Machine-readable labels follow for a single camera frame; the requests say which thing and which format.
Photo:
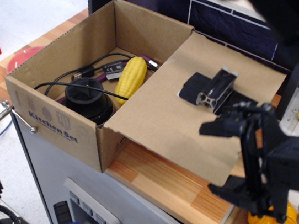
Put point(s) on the black round cup device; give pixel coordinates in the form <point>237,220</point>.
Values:
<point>86,98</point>

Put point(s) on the red plastic bowl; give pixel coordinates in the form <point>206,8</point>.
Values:
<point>21,57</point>

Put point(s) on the brown cardboard box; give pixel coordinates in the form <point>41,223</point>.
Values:
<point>154,116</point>

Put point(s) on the yellow toy corn cob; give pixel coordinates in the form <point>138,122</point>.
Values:
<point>131,79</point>

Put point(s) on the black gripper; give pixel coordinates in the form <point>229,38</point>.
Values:
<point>270,157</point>

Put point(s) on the aluminium profile handle with tape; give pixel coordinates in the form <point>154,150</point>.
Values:
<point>217,93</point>

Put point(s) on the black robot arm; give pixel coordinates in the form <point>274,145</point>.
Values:
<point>283,19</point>

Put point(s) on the blue black handle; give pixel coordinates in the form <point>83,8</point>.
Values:
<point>62,213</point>

